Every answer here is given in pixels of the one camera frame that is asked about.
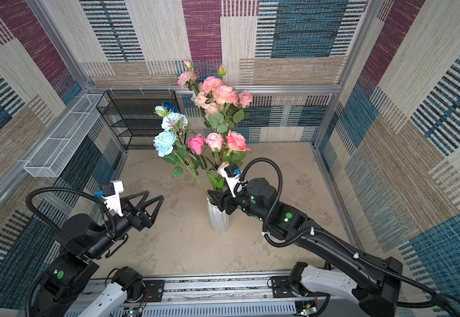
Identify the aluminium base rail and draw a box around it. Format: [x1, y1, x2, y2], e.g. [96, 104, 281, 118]
[47, 269, 385, 317]

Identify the white ribbed ceramic vase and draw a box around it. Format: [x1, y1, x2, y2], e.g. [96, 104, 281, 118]
[207, 200, 230, 233]

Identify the pink rose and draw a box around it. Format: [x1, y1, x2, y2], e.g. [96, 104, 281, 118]
[223, 131, 250, 165]

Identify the black wire shelf rack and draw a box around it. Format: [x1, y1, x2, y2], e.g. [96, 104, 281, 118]
[96, 90, 184, 151]

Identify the white wire mesh basket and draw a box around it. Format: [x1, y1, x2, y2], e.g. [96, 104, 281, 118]
[24, 94, 102, 178]

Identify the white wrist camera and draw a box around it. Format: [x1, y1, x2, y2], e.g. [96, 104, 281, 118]
[217, 162, 242, 198]
[93, 180, 124, 217]

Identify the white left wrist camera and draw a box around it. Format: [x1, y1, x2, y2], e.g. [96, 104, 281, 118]
[93, 180, 124, 217]

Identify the pink rose spray stem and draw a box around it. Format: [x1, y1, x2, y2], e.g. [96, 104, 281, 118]
[238, 91, 253, 108]

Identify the black cable bottom right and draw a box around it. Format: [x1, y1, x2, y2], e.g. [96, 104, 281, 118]
[431, 292, 460, 317]

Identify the light blue carnation spray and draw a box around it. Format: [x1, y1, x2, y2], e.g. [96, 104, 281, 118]
[153, 104, 207, 193]

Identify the blue rose stem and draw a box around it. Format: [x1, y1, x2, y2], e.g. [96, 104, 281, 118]
[162, 101, 179, 113]

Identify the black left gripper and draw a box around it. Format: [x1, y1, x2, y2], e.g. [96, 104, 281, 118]
[85, 189, 162, 260]

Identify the pink carnation spray stem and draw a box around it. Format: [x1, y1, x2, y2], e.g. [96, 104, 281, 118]
[194, 77, 246, 135]

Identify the light pink rose stem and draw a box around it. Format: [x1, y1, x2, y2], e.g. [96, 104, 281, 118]
[206, 133, 223, 166]

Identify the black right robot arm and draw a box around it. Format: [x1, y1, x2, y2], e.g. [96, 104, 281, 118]
[208, 158, 460, 316]

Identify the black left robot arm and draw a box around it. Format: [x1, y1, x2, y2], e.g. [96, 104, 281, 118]
[25, 181, 165, 316]

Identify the magenta rose stem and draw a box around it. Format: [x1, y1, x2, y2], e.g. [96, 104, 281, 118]
[188, 134, 211, 173]

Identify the pale peach carnation spray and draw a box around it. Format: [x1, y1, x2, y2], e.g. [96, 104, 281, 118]
[178, 59, 222, 115]

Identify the pink tulip with leaves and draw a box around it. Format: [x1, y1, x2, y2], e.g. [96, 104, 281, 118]
[207, 161, 229, 192]

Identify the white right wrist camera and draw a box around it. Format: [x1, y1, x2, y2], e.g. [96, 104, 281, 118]
[217, 162, 242, 198]

